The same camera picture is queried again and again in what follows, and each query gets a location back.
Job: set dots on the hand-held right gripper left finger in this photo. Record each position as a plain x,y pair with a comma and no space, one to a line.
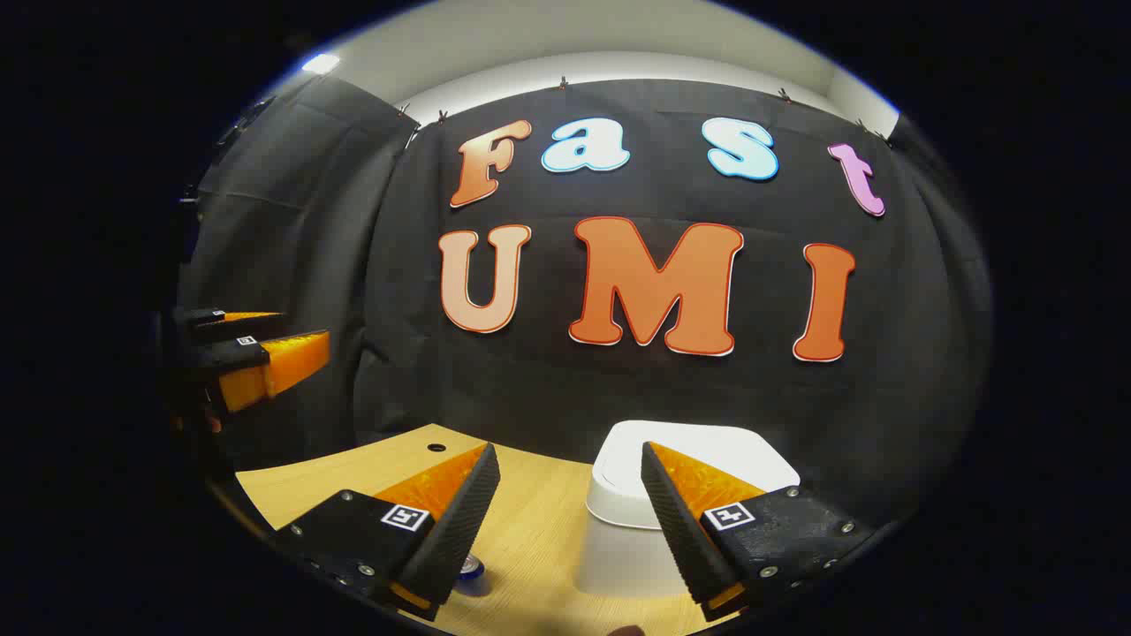
459,521

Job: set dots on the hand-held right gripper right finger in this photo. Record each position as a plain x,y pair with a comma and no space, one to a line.
676,530

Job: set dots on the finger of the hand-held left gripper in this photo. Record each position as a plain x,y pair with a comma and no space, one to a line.
199,318
230,353

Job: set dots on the blue pop can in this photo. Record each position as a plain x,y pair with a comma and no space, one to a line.
472,570

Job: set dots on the white desktop garbage bin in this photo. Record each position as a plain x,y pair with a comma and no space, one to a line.
689,446

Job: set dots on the wooden desktop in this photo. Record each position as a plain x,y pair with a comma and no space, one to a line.
548,521

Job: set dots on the black backdrop cloth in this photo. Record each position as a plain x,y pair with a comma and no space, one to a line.
618,397

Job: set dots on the ceiling light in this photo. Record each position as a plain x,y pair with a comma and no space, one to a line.
320,63

